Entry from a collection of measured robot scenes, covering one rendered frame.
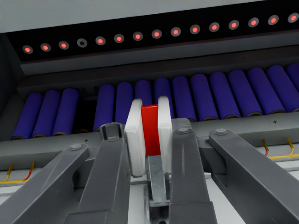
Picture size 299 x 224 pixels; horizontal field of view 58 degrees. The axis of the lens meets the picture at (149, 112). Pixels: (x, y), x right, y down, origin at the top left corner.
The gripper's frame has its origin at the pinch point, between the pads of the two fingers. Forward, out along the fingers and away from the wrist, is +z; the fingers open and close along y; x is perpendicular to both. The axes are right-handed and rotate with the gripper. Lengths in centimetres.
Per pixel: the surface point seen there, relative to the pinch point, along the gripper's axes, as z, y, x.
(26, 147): 4.9, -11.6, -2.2
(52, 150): 4.4, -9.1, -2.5
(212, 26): 13.1, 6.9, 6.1
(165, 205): -0.2, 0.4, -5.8
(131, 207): 1.5, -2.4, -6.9
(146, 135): 0.2, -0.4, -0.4
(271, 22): 13.2, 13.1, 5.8
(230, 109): 7.2, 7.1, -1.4
